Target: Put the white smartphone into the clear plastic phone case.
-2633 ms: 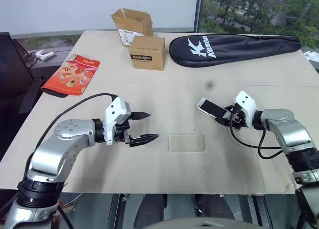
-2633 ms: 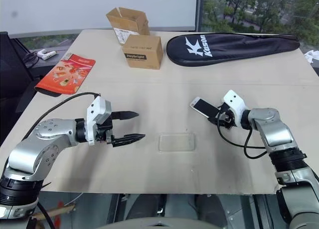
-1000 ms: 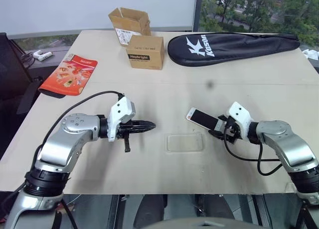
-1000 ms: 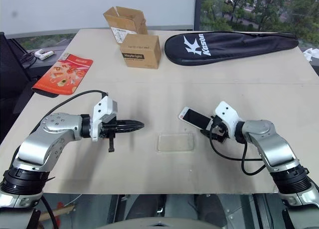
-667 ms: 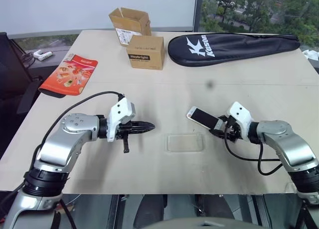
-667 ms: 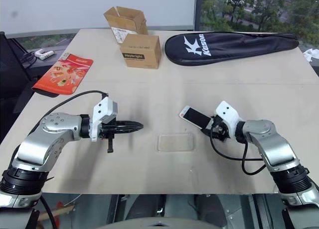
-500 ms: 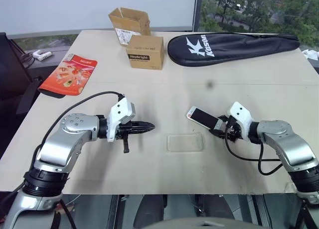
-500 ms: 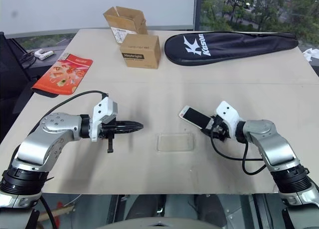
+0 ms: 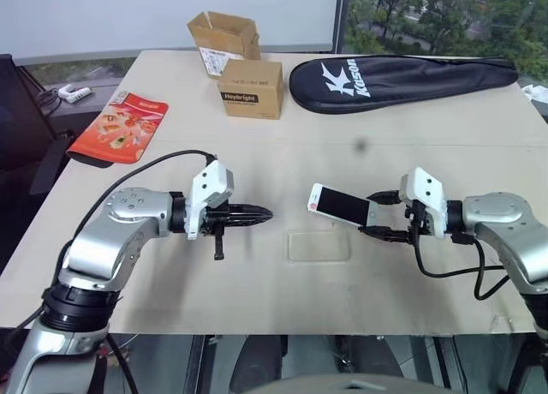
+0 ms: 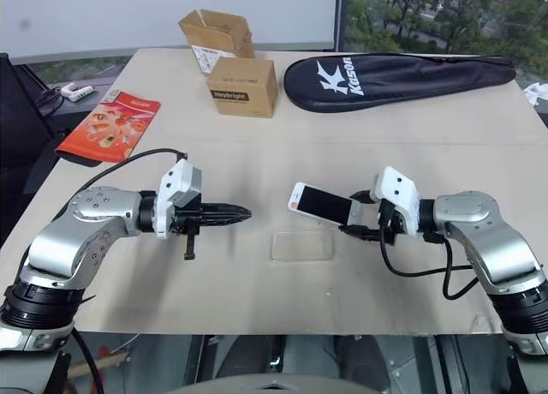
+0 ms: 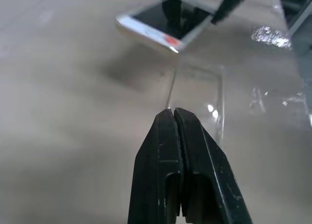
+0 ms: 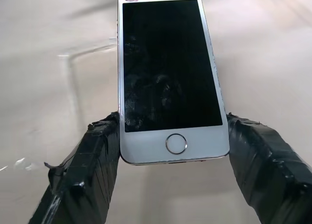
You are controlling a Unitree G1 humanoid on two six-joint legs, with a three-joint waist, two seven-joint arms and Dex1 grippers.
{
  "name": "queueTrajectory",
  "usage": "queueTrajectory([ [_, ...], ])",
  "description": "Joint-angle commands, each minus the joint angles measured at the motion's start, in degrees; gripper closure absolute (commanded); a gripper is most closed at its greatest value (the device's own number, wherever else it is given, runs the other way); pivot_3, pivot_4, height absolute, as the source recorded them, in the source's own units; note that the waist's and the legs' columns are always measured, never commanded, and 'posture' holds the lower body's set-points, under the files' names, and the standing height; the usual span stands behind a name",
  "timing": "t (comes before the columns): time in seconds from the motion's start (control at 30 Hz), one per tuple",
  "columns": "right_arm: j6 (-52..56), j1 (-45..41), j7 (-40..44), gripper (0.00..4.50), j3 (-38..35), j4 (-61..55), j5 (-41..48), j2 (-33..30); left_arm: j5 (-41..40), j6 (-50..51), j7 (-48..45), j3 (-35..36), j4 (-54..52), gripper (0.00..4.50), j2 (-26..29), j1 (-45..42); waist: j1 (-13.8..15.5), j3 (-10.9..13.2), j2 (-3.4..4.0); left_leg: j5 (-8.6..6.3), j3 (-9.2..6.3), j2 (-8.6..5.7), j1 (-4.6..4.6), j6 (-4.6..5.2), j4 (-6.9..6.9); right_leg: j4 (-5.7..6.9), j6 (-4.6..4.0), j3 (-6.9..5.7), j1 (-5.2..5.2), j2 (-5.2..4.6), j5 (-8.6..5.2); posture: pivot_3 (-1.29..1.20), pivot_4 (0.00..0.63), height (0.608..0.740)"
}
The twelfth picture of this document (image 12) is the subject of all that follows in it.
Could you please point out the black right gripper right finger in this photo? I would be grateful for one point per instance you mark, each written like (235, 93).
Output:
(265, 170)

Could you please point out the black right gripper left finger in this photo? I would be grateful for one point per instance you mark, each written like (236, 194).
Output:
(83, 175)

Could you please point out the clear plastic phone case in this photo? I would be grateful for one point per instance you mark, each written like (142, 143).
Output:
(73, 92)

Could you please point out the white smartphone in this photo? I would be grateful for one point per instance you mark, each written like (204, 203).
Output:
(170, 70)

